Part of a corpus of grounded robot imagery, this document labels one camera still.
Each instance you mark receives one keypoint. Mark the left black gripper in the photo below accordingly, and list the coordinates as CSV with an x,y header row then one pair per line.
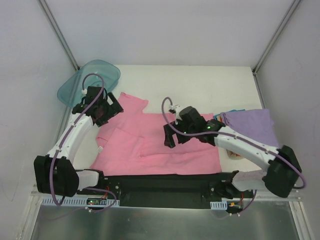
x,y
110,110

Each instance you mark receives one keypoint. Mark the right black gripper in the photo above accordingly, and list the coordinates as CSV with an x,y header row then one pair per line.
x,y
173,135

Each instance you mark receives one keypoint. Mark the pink t shirt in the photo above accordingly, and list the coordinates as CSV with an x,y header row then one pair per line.
x,y
132,143

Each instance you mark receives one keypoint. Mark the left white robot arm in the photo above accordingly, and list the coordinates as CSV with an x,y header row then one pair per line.
x,y
55,172

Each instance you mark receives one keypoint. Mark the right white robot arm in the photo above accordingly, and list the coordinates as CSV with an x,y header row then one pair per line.
x,y
279,168

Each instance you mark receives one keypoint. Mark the teal plastic tub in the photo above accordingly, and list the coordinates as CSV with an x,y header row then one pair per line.
x,y
95,73

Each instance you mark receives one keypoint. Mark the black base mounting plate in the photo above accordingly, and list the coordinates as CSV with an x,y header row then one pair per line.
x,y
169,191

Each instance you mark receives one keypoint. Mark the teal folded t shirt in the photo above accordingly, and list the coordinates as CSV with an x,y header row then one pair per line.
x,y
223,114

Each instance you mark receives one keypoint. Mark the purple folded t shirt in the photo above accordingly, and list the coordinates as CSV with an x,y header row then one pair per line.
x,y
255,124

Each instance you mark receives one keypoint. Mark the right white cable duct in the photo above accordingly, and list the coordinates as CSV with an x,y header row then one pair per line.
x,y
219,205

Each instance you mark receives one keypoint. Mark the white cable duct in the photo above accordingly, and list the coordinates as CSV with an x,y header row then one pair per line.
x,y
89,202
219,205

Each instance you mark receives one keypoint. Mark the right aluminium frame post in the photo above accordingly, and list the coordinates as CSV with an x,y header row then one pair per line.
x,y
294,5

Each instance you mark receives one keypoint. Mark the aluminium frame post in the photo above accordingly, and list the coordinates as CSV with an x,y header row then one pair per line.
x,y
58,33
294,5

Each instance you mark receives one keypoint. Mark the left white cable duct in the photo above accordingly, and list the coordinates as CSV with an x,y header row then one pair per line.
x,y
89,202

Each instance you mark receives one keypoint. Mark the left aluminium frame post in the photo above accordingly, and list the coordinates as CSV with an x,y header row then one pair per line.
x,y
58,33

